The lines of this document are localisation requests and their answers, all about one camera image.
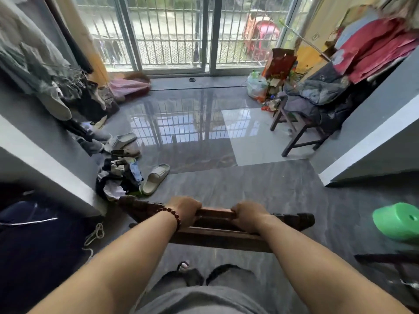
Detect person's right hand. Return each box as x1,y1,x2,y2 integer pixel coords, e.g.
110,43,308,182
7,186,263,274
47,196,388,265
230,201,274,235

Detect person's left hand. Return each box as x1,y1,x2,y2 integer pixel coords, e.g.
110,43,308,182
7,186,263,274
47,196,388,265
165,196,203,231

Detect wooden folding table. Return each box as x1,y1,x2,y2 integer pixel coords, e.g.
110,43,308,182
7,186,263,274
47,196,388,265
117,195,316,253

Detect green plastic stool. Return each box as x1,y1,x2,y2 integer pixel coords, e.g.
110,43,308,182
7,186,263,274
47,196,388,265
372,201,419,243

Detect person's right forearm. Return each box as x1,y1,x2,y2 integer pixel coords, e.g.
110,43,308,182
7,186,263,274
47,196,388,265
258,214,412,314

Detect person's left forearm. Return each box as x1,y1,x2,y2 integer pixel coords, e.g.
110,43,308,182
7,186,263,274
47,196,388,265
27,212,180,314

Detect person's grey trousers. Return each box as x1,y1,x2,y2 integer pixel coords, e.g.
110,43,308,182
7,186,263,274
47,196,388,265
140,263,263,310

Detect person's grey shirt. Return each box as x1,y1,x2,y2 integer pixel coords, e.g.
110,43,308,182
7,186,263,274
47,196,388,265
135,285,270,314

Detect beige rubber slipper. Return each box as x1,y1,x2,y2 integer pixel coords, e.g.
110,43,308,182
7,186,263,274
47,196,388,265
140,163,171,197

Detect pile of mixed clothes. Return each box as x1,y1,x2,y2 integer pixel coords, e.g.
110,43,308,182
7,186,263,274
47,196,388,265
95,156,145,202

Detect tan rubber slipper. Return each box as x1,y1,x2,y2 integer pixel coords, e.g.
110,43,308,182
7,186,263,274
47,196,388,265
110,144,142,159

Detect grey rubber slipper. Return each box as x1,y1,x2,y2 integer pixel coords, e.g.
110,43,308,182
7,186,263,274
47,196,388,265
103,132,138,154

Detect dark wooden side chair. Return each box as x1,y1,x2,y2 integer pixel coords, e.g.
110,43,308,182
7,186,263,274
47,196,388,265
269,96,330,158

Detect red plastic bag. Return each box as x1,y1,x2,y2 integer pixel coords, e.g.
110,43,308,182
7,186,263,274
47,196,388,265
261,94,283,113

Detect white plastic bag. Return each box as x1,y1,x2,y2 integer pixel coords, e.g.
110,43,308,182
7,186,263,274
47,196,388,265
246,71,270,102

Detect black hanging garment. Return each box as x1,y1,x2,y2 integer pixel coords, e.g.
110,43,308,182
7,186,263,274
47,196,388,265
60,116,98,143

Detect pink folded umbrella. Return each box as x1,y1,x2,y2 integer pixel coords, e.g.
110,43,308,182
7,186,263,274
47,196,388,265
109,77,152,99

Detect dark wooden dining chair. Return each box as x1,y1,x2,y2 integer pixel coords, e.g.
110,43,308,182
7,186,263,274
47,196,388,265
354,253,419,310

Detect black quilted bear print jacket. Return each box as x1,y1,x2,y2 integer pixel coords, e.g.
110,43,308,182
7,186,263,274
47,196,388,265
282,61,353,128

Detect white clothes hanger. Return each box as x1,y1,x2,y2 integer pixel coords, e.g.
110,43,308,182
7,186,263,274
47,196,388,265
0,216,60,227

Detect red printed carton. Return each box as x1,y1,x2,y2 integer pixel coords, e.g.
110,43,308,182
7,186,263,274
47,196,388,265
264,48,299,81

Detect brown printed cardboard box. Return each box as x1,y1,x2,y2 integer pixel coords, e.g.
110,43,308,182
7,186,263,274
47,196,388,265
295,44,330,76

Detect clip drying hanger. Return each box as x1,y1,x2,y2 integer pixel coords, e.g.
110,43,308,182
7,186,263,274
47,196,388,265
41,63,89,91

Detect grey sliding glass door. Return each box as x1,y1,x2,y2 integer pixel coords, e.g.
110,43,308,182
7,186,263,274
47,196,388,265
209,0,300,76
113,0,210,76

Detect red covered vehicle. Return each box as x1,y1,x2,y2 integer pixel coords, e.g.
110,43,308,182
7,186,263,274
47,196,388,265
243,13,282,61

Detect pale wooden pole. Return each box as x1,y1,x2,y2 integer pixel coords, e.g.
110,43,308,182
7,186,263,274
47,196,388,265
277,18,332,61

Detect grey framed window panel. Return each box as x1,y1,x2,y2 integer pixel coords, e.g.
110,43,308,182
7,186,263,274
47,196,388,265
70,0,138,73

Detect red patterned shirt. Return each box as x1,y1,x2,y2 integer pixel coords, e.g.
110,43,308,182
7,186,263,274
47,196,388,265
331,17,419,85

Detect light blue cloth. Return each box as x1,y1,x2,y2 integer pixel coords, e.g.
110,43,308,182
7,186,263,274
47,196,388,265
333,9,382,51

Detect beige hanging garment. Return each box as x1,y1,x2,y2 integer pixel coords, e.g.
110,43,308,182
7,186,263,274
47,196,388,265
0,0,79,95

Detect red bead bracelet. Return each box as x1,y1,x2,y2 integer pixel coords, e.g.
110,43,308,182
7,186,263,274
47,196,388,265
156,206,182,232

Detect white cord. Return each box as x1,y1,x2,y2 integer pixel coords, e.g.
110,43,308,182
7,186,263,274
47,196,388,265
82,222,106,259

